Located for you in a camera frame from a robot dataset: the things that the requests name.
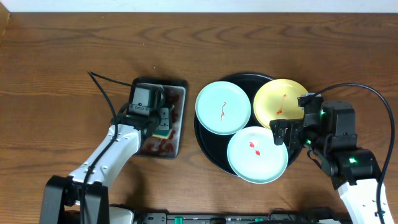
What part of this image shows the yellow plate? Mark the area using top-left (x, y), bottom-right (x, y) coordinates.
top-left (253, 79), bottom-right (308, 129)

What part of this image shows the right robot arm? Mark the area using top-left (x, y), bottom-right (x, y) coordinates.
top-left (269, 98), bottom-right (394, 223)

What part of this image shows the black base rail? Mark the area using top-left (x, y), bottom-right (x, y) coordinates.
top-left (108, 211), bottom-right (352, 224)

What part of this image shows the rectangular metal baking tray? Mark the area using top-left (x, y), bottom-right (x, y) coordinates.
top-left (132, 77), bottom-right (187, 159)

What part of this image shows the green yellow sponge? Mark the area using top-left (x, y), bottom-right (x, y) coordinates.
top-left (152, 105), bottom-right (174, 139)

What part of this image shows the light blue plate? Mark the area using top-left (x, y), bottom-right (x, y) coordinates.
top-left (226, 126), bottom-right (289, 184)
top-left (195, 81), bottom-right (251, 135)

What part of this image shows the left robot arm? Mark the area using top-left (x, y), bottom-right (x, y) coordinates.
top-left (40, 103), bottom-right (174, 223)

